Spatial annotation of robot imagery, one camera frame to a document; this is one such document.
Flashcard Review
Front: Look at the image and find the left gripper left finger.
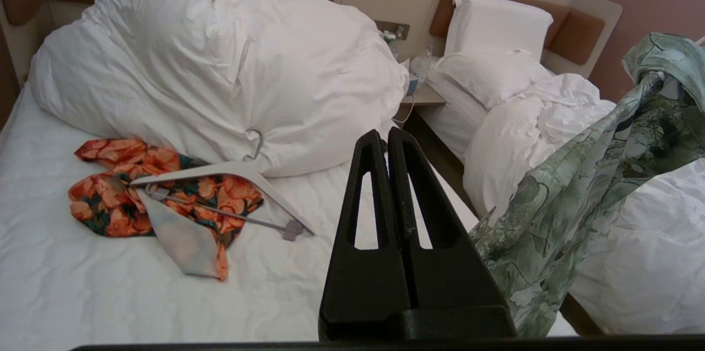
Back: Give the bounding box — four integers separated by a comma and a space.
319, 129, 413, 340

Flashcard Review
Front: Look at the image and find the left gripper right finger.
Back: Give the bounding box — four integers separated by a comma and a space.
388, 127, 517, 340

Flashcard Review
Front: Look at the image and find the green floral shirt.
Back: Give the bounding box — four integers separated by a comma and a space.
469, 31, 705, 338

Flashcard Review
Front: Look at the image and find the bed with white sheet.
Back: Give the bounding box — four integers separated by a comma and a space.
416, 67, 606, 336
0, 84, 579, 343

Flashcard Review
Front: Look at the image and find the white clothes hanger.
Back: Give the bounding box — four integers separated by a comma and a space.
129, 128, 316, 241

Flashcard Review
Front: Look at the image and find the orange floral shirt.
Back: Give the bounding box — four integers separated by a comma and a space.
68, 138, 265, 281

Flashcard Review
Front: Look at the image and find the wooden nightstand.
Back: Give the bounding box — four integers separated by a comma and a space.
399, 84, 447, 108

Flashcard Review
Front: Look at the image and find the crumpled white duvet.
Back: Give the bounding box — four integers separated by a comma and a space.
463, 73, 705, 335

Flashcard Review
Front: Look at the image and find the lying white pillow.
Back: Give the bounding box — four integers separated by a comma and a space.
435, 49, 552, 110

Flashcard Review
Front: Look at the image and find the large white duvet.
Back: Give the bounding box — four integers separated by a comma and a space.
28, 0, 409, 178

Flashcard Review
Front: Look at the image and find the clear plastic water bottle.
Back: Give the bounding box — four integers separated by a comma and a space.
416, 45, 436, 84

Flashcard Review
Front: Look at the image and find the upright white pillow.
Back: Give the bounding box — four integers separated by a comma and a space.
444, 0, 554, 62

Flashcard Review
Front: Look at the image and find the white cable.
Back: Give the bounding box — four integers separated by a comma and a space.
392, 95, 415, 125

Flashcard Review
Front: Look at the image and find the wall socket panel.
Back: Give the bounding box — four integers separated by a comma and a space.
375, 20, 410, 41

